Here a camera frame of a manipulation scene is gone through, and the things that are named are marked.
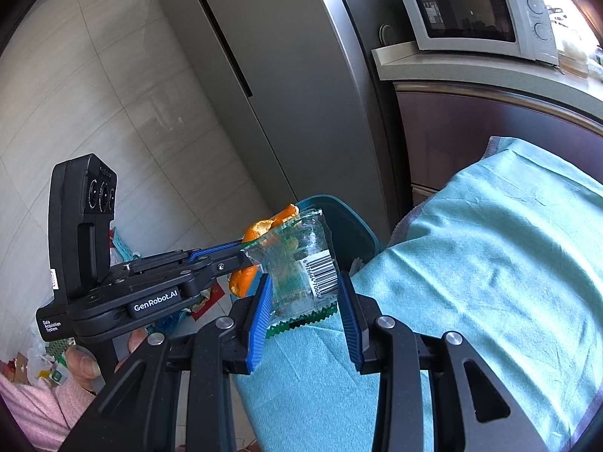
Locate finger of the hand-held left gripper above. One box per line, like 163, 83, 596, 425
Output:
110, 251, 258, 298
123, 239, 246, 270

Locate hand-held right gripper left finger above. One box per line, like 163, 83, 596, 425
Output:
59, 273, 275, 452

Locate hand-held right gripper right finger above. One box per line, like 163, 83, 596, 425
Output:
336, 270, 550, 452

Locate orange peel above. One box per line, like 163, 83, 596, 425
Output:
228, 204, 300, 299

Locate clear green-edged wrapper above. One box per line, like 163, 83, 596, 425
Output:
242, 208, 340, 340

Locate teal trash bin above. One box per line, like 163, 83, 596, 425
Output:
298, 193, 380, 275

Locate person's left forearm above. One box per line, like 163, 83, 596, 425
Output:
0, 371, 98, 449

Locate person's left hand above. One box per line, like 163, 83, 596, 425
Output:
65, 328, 150, 394

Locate red printed packaging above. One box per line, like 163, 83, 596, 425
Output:
190, 287, 225, 324

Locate teal mesh sheet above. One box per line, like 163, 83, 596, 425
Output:
109, 228, 143, 265

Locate teal grey patterned cloth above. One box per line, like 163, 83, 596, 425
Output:
233, 136, 603, 452

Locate grey refrigerator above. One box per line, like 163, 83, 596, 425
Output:
155, 0, 412, 242

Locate dark base cabinets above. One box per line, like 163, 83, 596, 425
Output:
393, 82, 603, 209

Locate white kitchen countertop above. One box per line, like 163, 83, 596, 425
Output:
371, 40, 603, 124

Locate white microwave oven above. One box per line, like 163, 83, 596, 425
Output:
396, 0, 559, 63

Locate white coffee dripper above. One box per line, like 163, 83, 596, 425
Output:
557, 33, 591, 76

